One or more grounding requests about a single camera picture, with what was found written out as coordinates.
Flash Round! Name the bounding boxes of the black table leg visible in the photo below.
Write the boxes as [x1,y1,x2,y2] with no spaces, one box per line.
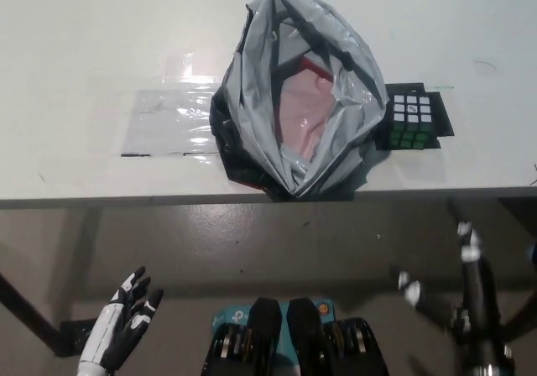
[0,269,64,347]

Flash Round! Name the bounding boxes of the grey plastic bag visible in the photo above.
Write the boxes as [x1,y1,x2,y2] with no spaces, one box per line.
[208,0,390,203]

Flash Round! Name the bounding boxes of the rubik's cube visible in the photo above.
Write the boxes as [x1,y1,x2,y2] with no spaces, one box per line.
[386,94,433,150]

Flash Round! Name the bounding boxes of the red flat item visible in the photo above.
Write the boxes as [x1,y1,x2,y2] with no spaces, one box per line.
[298,55,332,79]

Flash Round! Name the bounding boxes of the clear tape sheet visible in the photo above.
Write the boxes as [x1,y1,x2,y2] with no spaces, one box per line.
[119,50,227,159]

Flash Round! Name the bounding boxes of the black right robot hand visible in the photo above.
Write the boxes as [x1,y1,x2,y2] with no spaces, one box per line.
[394,220,504,339]

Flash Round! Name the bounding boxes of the pink plastic packet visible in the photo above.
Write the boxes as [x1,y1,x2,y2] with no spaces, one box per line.
[279,70,343,163]

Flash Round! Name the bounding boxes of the black tape patch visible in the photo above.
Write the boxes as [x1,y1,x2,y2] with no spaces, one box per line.
[375,82,456,153]

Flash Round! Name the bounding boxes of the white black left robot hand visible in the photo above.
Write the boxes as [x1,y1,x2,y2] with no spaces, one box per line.
[79,266,164,372]

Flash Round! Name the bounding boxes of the teal cardboard box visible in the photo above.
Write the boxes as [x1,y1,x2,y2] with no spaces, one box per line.
[211,296,336,356]

